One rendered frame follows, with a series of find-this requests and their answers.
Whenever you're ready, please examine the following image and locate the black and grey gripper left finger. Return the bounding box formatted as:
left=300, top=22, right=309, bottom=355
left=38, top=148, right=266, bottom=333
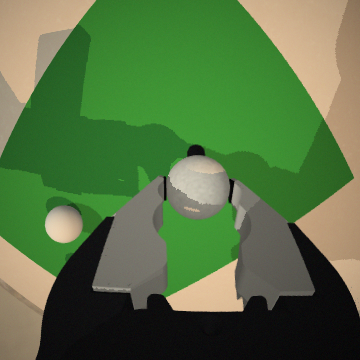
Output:
left=36, top=175, right=168, bottom=360

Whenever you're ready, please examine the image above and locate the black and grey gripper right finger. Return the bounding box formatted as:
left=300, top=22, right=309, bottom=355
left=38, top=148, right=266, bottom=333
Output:
left=228, top=178, right=360, bottom=360

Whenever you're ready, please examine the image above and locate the light grey ball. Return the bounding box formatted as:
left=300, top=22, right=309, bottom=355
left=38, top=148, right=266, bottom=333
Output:
left=166, top=155, right=230, bottom=220

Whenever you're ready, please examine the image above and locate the cream sphere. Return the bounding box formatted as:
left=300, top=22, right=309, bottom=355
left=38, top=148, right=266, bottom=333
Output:
left=45, top=205, right=83, bottom=243

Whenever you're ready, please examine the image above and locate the green golf mat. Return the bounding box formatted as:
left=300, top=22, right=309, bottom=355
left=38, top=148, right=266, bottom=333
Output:
left=0, top=0, right=354, bottom=298

